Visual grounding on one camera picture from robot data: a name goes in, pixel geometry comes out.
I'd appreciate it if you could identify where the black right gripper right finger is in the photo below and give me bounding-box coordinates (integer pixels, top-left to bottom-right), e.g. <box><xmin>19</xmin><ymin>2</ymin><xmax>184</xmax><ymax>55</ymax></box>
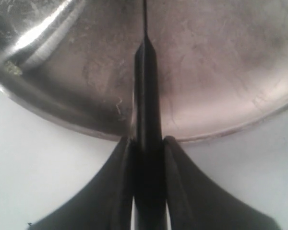
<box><xmin>164</xmin><ymin>136</ymin><xmax>278</xmax><ymax>230</ymax></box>

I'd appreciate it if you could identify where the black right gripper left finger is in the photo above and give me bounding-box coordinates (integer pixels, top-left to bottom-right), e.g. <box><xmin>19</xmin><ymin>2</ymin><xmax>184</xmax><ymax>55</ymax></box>
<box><xmin>29</xmin><ymin>138</ymin><xmax>133</xmax><ymax>230</ymax></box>

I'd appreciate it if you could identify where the black handled knife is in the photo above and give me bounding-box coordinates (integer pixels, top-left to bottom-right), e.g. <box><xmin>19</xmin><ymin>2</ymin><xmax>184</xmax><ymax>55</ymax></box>
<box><xmin>133</xmin><ymin>0</ymin><xmax>167</xmax><ymax>230</ymax></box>

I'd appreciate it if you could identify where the round stainless steel plate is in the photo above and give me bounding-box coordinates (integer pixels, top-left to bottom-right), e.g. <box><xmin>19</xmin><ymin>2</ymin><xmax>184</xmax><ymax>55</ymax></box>
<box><xmin>0</xmin><ymin>0</ymin><xmax>288</xmax><ymax>141</ymax></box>

